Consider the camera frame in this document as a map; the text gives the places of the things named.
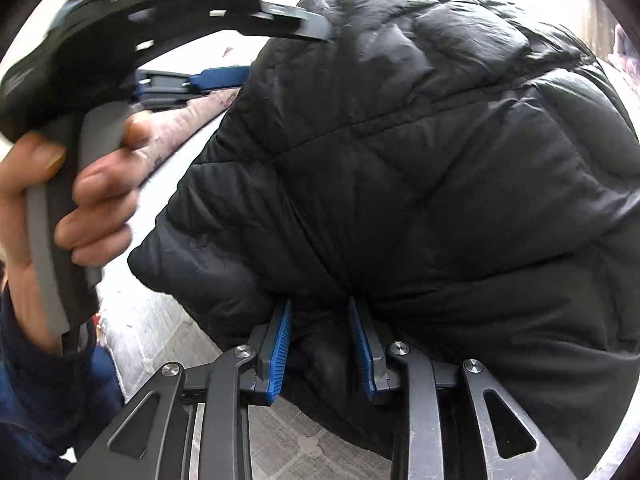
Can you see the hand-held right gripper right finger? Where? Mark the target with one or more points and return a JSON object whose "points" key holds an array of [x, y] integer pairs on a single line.
{"points": [[362, 350]]}

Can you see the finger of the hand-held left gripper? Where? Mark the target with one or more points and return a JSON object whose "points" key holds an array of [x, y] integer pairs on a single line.
{"points": [[300, 25], [220, 79]]}

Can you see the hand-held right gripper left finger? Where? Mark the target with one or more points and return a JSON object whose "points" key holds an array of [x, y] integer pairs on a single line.
{"points": [[279, 350]]}

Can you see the black quilted puffer jacket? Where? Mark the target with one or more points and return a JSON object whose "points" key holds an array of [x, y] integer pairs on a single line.
{"points": [[425, 160]]}

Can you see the person's left forearm navy sleeve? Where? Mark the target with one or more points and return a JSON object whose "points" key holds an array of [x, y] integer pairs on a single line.
{"points": [[40, 400]]}

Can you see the person's left hand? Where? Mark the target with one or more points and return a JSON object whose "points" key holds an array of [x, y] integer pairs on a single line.
{"points": [[100, 225]]}

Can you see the pink floral blanket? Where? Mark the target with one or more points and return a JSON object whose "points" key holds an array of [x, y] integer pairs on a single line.
{"points": [[185, 125]]}

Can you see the bed with white textured bedspread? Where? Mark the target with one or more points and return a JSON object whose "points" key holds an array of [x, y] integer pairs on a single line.
{"points": [[150, 320]]}

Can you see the striped grey curtain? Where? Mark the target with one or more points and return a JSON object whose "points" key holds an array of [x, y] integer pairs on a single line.
{"points": [[602, 25]]}

